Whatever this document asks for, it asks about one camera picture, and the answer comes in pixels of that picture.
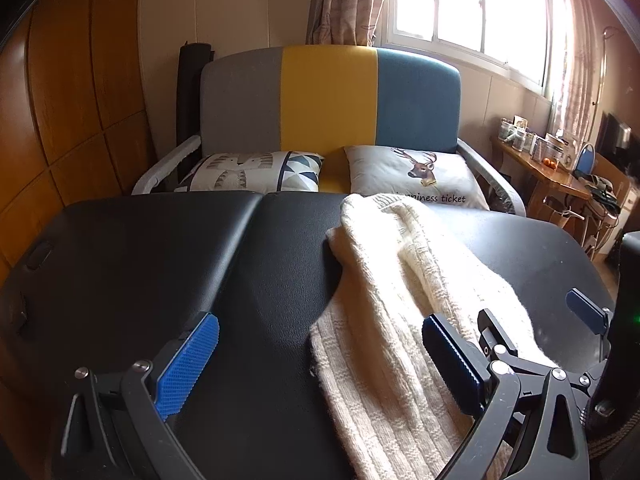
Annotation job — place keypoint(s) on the row of clear containers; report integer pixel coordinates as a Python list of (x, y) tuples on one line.
[(520, 137)]

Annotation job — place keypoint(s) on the grey yellow blue sofa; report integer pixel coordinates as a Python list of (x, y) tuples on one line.
[(325, 95)]

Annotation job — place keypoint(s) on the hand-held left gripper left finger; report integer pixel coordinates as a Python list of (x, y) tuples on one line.
[(187, 360)]

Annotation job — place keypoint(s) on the black padded massage bed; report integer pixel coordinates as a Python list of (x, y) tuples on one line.
[(175, 260)]

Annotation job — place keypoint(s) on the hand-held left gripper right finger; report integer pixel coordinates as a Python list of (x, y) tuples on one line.
[(452, 360)]

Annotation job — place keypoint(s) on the black monitor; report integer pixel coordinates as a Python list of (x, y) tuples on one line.
[(610, 135)]

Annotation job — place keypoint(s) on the patterned beige curtain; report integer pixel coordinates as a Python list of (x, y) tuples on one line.
[(345, 0)]

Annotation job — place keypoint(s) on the brown wooden wardrobe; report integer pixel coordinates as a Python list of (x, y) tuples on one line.
[(70, 85)]

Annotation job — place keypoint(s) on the wooden side desk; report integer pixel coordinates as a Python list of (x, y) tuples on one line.
[(555, 180)]

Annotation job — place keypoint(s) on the grey deer print pillow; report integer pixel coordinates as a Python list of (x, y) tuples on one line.
[(390, 170)]

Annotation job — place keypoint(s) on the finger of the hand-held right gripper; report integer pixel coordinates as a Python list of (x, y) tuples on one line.
[(587, 310), (497, 335)]

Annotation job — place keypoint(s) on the large white frame window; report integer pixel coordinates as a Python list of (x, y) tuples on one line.
[(460, 5)]

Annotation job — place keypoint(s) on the pale sheer curtain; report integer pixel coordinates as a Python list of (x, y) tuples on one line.
[(580, 60)]

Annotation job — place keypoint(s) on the bear print pillow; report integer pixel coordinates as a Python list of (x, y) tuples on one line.
[(250, 170)]

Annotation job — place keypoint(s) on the cream knit sweater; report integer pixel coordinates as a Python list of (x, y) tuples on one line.
[(390, 310)]

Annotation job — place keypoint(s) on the blue round mirror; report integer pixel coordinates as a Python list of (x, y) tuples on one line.
[(586, 160)]

